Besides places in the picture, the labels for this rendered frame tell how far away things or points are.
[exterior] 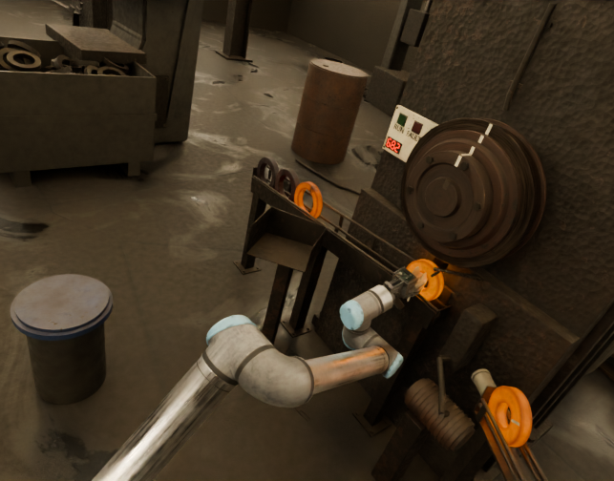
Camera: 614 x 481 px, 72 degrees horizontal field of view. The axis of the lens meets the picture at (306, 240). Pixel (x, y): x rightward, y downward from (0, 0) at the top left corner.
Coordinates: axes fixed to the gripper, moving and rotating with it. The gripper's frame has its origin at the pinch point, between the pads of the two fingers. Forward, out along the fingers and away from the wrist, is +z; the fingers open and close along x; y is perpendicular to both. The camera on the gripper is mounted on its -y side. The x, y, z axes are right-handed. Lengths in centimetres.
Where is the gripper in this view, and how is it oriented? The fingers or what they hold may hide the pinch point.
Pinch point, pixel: (425, 276)
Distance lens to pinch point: 163.1
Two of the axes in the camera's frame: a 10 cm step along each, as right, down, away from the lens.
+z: 8.3, -3.8, 4.2
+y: 0.0, -7.5, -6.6
